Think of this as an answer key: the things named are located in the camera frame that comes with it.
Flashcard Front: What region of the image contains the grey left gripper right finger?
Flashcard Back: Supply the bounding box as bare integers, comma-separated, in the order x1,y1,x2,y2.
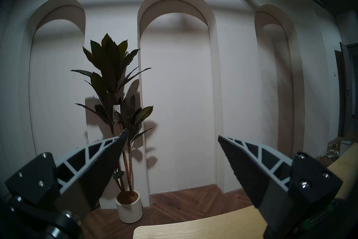
218,136,343,238

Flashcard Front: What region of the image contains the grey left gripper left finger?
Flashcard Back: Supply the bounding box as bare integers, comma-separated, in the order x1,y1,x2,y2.
5,129,129,214

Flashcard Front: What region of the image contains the white round plant pot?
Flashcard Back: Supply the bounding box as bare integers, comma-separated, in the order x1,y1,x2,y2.
116,190,143,224

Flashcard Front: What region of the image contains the pile of small packaging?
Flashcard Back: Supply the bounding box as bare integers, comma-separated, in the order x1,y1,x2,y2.
322,149,340,159

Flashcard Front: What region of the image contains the white enamel bucket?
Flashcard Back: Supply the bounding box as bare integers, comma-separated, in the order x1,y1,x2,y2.
340,140,352,155

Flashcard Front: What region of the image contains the tall dark green plant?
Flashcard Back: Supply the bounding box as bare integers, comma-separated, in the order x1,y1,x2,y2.
70,33,154,200

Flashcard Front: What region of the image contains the dark wooden door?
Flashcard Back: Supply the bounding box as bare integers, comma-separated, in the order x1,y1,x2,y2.
334,42,358,137

